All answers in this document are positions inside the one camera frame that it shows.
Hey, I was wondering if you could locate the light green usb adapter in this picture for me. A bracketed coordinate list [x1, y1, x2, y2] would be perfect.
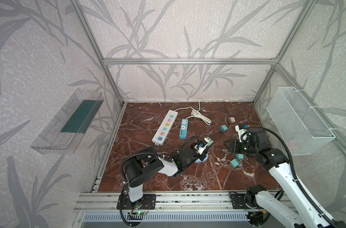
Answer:
[204, 137, 213, 147]

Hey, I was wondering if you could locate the light blue square power socket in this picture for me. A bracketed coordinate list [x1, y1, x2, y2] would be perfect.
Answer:
[195, 154, 209, 163]

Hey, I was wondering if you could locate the teal green usb adapter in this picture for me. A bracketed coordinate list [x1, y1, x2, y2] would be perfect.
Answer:
[230, 158, 240, 168]

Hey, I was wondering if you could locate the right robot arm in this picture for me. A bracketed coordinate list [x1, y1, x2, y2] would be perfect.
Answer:
[224, 127, 346, 228]

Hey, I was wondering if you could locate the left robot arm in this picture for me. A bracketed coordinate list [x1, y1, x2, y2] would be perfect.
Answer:
[120, 135, 213, 203]

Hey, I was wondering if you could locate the teal adapter front right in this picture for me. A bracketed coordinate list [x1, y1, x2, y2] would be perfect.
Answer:
[235, 154, 244, 160]

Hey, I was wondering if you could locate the teal adapter back right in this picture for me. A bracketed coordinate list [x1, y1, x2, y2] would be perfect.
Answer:
[219, 124, 228, 132]

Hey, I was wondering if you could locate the teal power strip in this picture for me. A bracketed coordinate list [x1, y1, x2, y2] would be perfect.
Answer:
[179, 119, 188, 140]

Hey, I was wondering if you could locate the pink adapter back right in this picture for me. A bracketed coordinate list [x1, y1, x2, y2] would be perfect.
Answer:
[228, 117, 236, 124]

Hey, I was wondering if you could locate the white long power strip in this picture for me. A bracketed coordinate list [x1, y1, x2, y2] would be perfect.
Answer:
[152, 110, 178, 146]

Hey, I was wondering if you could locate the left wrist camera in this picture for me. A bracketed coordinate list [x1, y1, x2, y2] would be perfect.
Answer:
[194, 142, 208, 156]

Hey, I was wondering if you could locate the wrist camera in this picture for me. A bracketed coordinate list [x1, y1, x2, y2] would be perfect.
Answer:
[194, 142, 208, 156]
[235, 124, 249, 143]

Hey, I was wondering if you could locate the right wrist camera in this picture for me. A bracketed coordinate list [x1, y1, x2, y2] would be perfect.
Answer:
[235, 124, 249, 143]

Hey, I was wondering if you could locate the white bundled strip cable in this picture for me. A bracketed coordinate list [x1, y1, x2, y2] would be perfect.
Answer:
[174, 98, 230, 126]

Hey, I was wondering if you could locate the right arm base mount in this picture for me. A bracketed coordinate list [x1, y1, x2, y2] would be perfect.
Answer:
[229, 192, 264, 211]

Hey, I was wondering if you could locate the aluminium front rail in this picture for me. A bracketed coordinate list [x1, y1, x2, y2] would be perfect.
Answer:
[72, 191, 314, 213]

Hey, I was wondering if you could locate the white wire mesh basket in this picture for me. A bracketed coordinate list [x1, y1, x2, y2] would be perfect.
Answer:
[267, 86, 336, 156]

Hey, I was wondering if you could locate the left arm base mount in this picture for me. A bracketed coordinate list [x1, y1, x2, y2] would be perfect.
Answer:
[116, 193, 157, 210]

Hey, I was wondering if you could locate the clear plastic wall tray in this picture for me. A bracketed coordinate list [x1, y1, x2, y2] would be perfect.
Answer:
[30, 89, 104, 155]

